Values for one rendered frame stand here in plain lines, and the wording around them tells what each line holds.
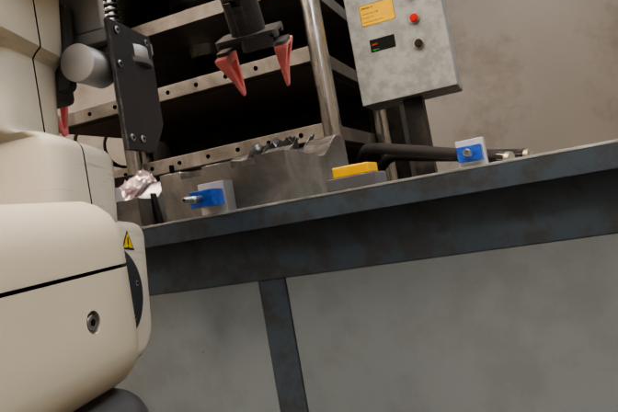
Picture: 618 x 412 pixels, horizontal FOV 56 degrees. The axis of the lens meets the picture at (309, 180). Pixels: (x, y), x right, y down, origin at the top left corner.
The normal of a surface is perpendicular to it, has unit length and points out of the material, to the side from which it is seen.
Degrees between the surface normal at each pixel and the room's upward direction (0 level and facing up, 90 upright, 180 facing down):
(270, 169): 90
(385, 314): 90
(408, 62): 90
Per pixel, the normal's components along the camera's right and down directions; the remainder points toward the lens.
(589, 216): -0.35, 0.02
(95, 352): 0.96, -0.18
